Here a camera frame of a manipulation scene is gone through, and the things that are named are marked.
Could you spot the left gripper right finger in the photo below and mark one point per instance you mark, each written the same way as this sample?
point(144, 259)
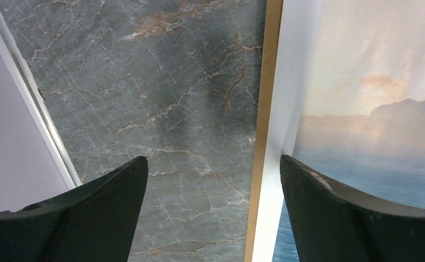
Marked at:
point(332, 221)

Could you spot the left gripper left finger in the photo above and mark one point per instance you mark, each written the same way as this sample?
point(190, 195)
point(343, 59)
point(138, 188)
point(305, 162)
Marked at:
point(93, 222)

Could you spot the coastal landscape photo board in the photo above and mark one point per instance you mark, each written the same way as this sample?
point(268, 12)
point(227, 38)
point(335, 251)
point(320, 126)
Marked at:
point(348, 100)

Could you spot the brown cardboard backing board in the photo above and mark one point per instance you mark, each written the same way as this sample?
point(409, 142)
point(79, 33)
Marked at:
point(269, 56)

